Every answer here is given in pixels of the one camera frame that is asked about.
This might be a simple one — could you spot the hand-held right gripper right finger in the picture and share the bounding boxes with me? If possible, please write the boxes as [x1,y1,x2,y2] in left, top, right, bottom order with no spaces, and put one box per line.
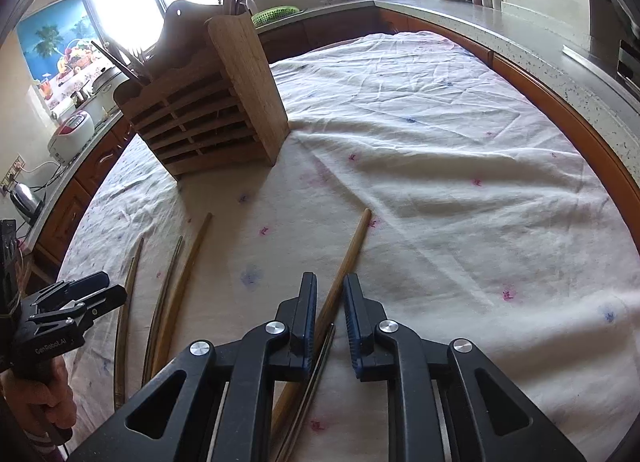
[342,273,588,462]

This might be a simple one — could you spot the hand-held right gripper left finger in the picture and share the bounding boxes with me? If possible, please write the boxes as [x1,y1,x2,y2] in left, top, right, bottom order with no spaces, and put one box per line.
[65,272,319,462]

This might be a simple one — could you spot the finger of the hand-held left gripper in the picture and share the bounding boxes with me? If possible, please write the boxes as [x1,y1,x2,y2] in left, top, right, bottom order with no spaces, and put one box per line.
[37,271,111,310]
[27,284,128,343]

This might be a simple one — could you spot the metal chopstick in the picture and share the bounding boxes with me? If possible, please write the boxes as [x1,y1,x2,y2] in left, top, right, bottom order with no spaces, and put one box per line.
[142,236,186,385]
[274,323,337,462]

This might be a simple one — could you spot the wooden utensil holder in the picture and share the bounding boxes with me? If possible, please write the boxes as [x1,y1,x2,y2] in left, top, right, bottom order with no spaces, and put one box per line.
[112,0,292,181]

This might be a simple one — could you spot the steel fork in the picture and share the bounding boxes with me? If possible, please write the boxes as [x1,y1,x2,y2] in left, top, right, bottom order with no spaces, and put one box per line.
[117,44,153,82]

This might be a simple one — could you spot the person's left hand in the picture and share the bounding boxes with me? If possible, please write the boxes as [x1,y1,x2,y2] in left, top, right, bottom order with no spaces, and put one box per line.
[0,357,78,445]

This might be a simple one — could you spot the steel electric kettle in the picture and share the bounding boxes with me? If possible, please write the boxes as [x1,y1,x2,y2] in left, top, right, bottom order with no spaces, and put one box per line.
[9,182,47,225]

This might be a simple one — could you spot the white and red rice cooker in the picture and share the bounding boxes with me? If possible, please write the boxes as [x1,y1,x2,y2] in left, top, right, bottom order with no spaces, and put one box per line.
[47,110,96,165]

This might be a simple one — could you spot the white floral tablecloth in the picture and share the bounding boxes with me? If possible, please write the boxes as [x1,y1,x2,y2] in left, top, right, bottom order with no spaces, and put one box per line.
[55,30,640,462]

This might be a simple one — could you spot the paper towel roll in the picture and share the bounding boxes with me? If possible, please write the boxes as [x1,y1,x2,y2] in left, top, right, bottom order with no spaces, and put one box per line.
[50,96,76,125]

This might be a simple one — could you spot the tall white cooker pot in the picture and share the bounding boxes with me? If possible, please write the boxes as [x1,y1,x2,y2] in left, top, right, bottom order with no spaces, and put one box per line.
[87,69,123,112]

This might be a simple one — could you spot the green plastic basket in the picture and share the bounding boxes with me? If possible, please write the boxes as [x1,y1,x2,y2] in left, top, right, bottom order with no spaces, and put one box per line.
[250,6,301,27]

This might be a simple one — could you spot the gas stove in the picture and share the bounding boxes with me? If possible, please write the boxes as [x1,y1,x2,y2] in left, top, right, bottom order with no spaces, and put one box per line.
[562,39,640,92]

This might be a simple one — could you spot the wall power sockets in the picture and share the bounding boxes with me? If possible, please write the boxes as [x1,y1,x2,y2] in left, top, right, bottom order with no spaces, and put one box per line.
[0,154,27,187]

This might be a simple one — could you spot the tropical fruit wall poster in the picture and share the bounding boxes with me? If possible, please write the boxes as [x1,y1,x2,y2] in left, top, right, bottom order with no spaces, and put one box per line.
[16,0,108,100]

